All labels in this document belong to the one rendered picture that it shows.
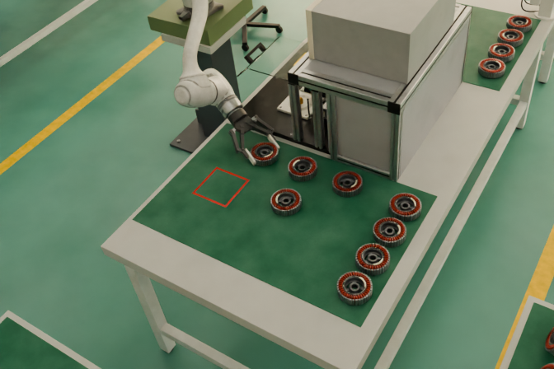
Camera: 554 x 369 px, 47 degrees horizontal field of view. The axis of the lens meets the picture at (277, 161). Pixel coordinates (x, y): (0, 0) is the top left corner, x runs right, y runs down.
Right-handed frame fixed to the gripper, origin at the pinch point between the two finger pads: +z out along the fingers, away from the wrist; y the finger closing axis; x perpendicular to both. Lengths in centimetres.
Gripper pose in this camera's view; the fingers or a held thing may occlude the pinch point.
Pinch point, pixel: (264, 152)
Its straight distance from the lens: 249.5
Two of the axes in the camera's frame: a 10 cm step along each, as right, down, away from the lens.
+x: 2.2, -3.7, -9.0
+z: 5.8, 7.9, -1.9
